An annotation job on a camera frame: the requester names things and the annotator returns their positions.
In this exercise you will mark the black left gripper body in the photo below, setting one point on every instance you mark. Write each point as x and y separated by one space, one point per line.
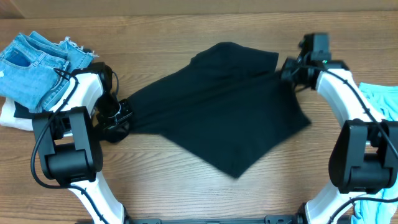
112 112

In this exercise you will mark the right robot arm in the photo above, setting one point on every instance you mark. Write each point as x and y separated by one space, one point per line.
364 158

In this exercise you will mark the light blue crumpled shirt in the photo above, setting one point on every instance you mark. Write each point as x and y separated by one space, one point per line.
384 100

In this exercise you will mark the black t-shirt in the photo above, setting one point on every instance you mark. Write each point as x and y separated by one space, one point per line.
227 106

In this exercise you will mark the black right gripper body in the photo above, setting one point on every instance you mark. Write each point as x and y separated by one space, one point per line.
293 71

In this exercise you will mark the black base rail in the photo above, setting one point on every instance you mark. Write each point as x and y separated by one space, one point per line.
211 220

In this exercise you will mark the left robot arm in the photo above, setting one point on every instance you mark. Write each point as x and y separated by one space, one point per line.
67 152

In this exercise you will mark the folded white garment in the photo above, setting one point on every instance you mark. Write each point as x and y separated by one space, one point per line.
8 119

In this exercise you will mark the folded dark navy garment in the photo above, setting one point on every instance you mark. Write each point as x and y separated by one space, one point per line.
23 112

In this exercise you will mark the blue denim shorts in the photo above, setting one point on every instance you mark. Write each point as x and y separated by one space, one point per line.
34 71

